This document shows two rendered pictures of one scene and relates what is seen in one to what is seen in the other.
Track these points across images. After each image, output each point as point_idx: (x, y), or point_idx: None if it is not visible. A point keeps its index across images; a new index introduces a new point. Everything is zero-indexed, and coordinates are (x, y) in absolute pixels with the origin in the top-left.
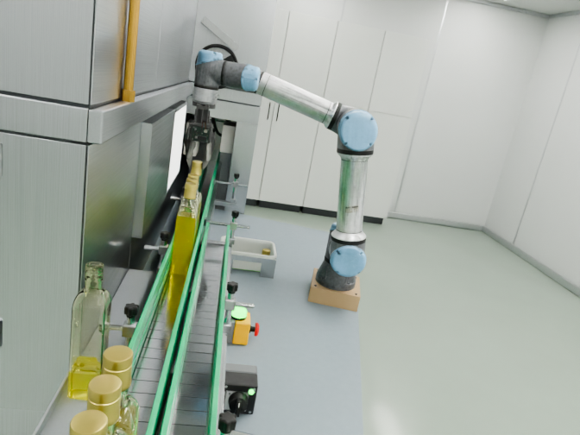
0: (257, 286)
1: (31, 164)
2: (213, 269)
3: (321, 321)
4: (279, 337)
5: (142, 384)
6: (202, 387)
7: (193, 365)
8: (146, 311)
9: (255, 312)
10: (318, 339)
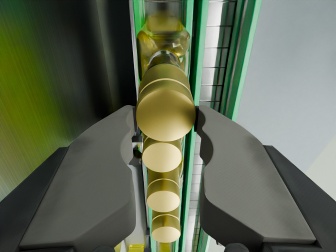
0: (280, 2)
1: None
2: (208, 99)
3: (330, 86)
4: (266, 124)
5: (162, 242)
6: (193, 241)
7: (188, 230)
8: (153, 247)
9: (253, 83)
10: (306, 121)
